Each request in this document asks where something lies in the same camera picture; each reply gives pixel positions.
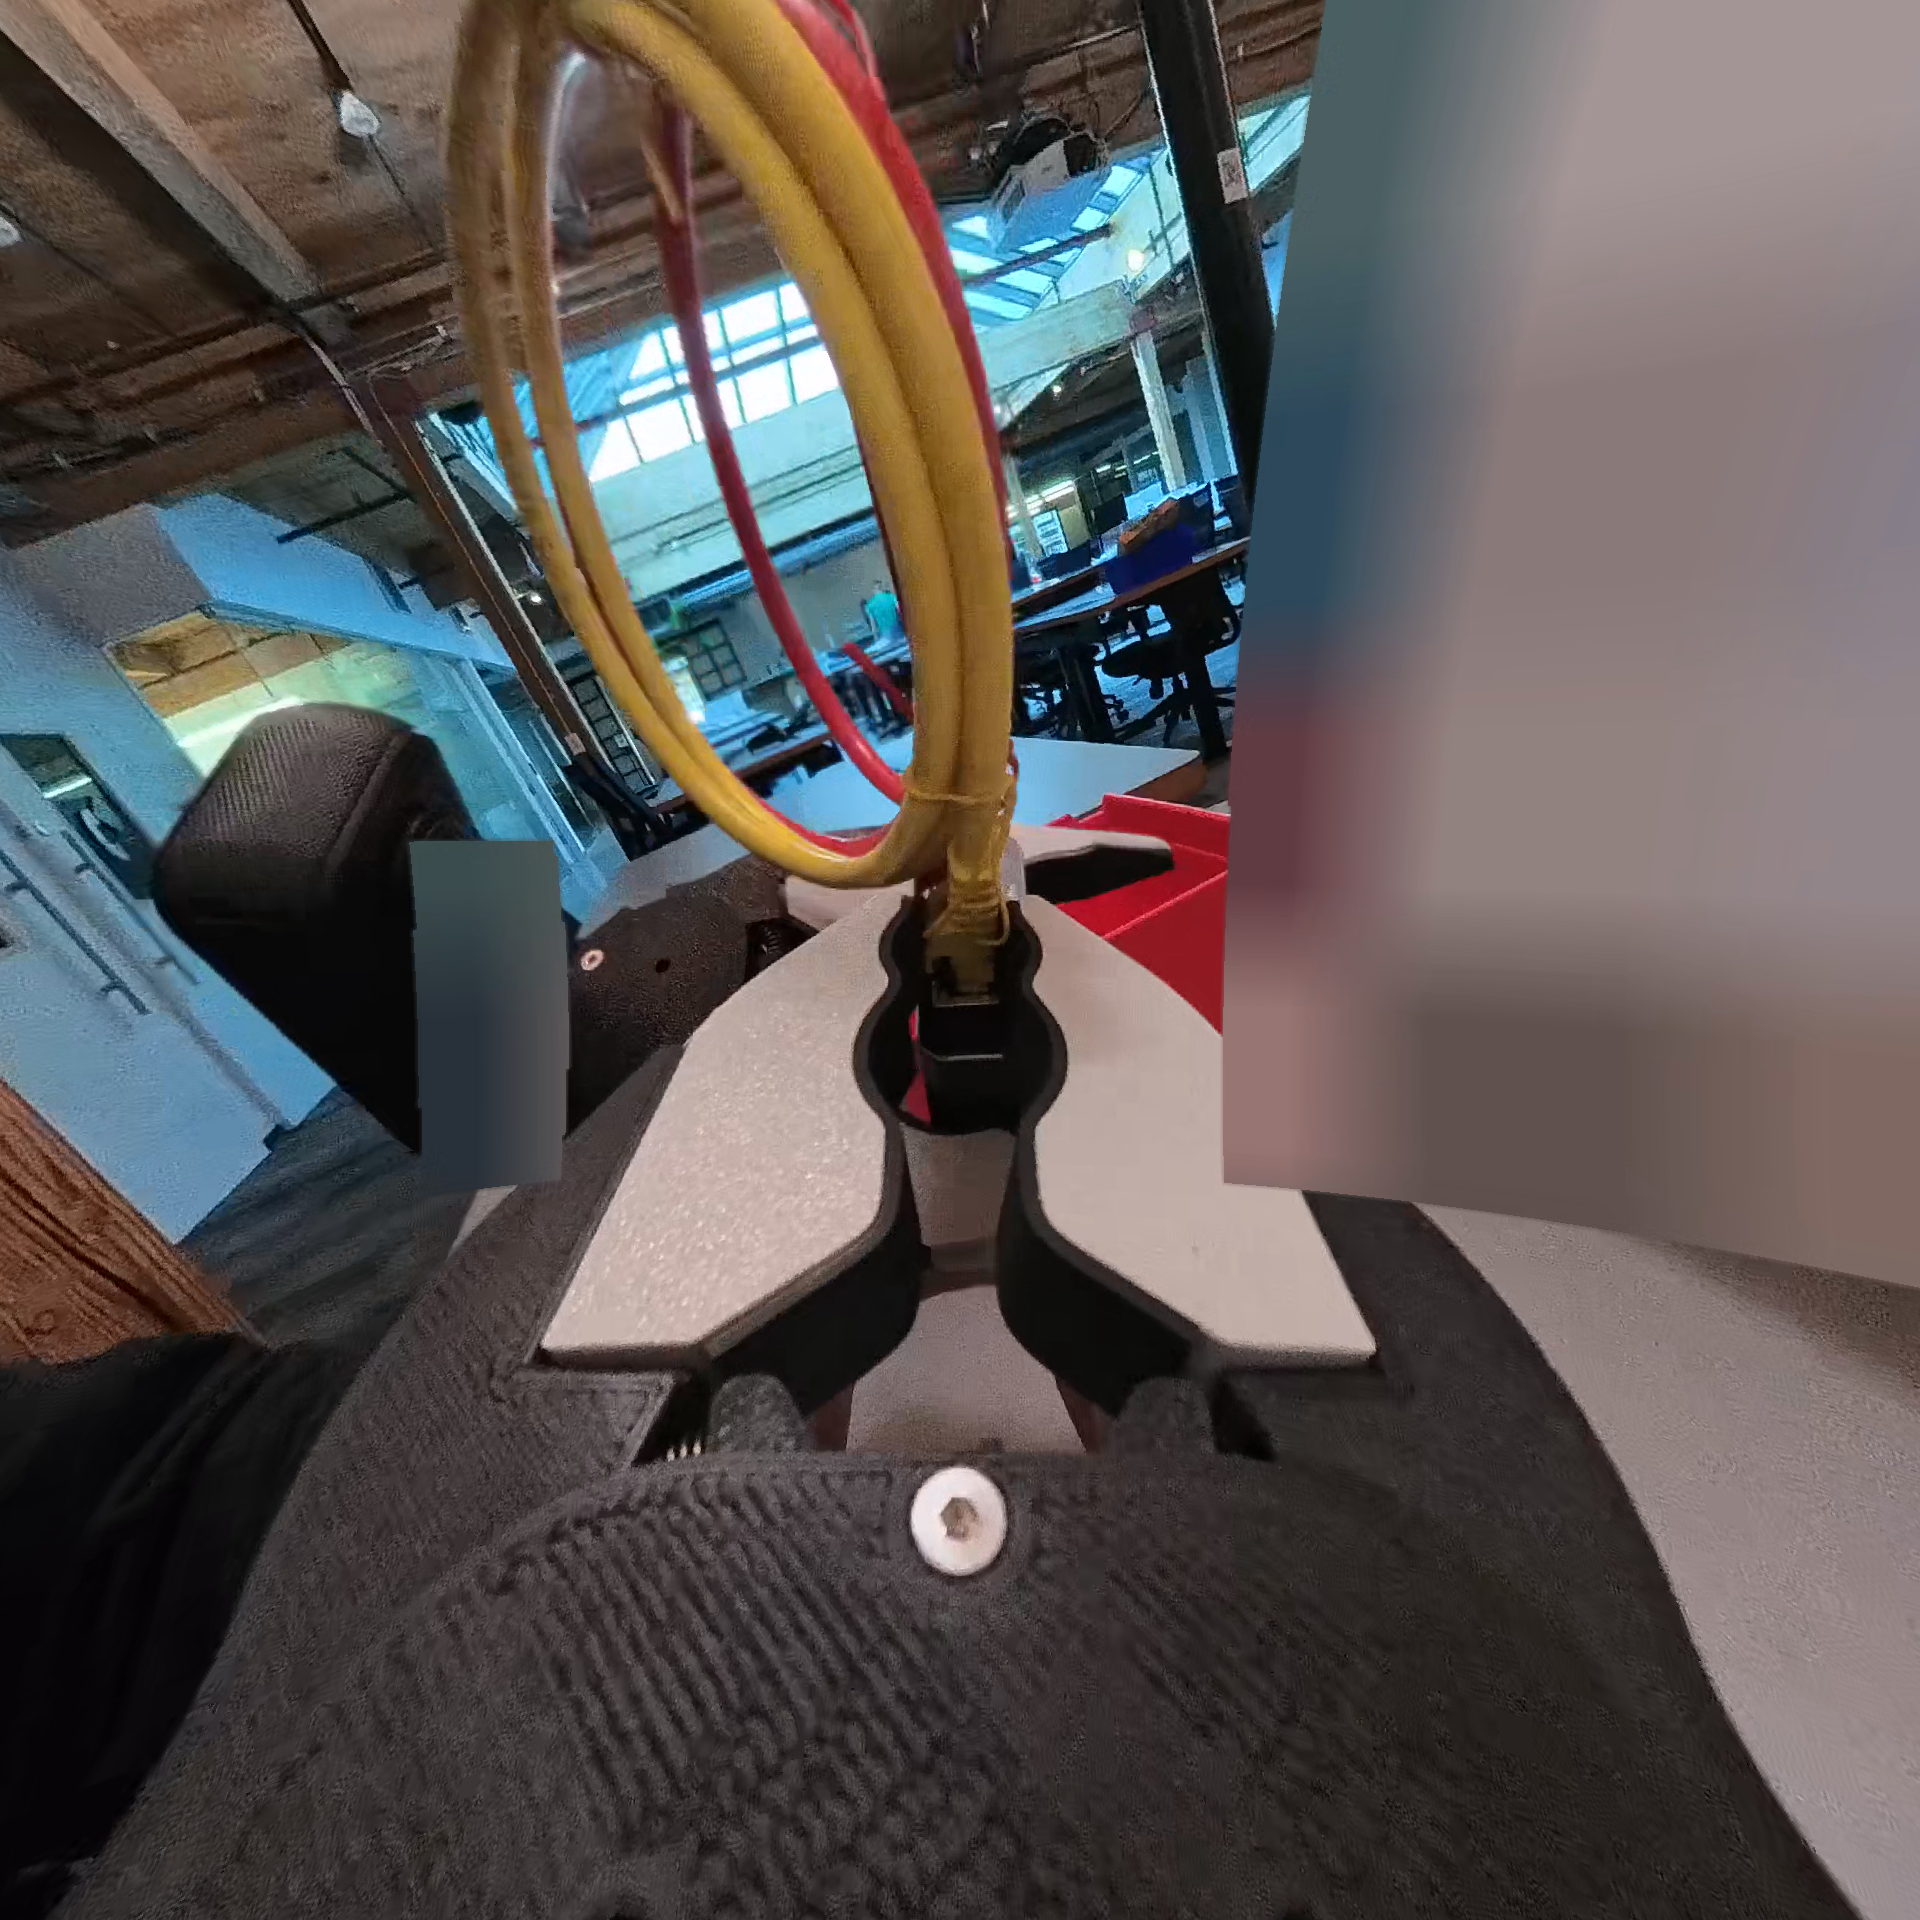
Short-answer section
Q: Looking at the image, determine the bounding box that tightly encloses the black ethernet splitter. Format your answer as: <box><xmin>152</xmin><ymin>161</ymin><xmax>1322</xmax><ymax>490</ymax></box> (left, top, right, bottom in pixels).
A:
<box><xmin>900</xmin><ymin>900</ymin><xmax>1052</xmax><ymax>1133</ymax></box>

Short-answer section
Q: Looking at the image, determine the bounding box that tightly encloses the red ethernet cable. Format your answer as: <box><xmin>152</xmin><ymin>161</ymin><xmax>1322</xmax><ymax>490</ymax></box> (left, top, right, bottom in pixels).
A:
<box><xmin>636</xmin><ymin>0</ymin><xmax>1022</xmax><ymax>860</ymax></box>

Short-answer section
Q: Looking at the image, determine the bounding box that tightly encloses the yellow ethernet cable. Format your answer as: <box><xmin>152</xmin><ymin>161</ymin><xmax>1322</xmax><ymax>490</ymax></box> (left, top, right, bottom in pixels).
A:
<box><xmin>446</xmin><ymin>0</ymin><xmax>1022</xmax><ymax>999</ymax></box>

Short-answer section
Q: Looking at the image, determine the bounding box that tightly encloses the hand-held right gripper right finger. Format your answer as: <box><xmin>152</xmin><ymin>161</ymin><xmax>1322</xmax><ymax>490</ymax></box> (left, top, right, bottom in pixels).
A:
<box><xmin>997</xmin><ymin>905</ymin><xmax>1380</xmax><ymax>1411</ymax></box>

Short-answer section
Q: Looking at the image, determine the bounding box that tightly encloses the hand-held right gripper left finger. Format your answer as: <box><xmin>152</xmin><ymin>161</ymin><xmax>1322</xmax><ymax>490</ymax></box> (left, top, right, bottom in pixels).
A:
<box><xmin>534</xmin><ymin>900</ymin><xmax>925</xmax><ymax>1416</ymax></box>

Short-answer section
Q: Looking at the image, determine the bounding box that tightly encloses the black office chair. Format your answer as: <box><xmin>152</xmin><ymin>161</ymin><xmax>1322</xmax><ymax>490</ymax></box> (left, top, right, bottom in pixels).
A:
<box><xmin>1103</xmin><ymin>599</ymin><xmax>1241</xmax><ymax>744</ymax></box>

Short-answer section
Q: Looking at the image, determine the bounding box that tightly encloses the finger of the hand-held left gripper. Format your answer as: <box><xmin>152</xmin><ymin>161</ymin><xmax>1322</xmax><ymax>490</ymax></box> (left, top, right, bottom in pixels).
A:
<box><xmin>997</xmin><ymin>821</ymin><xmax>1181</xmax><ymax>910</ymax></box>
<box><xmin>781</xmin><ymin>858</ymin><xmax>940</xmax><ymax>962</ymax></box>

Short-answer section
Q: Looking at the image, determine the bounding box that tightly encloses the red plastic bin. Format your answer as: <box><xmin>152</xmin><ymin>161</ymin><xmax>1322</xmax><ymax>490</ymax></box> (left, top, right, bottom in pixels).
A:
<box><xmin>1042</xmin><ymin>791</ymin><xmax>1236</xmax><ymax>1038</ymax></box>

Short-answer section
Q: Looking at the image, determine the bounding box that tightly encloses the ceiling projector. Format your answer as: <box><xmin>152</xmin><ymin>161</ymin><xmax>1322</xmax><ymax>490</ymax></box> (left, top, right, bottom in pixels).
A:
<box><xmin>974</xmin><ymin>111</ymin><xmax>1113</xmax><ymax>257</ymax></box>

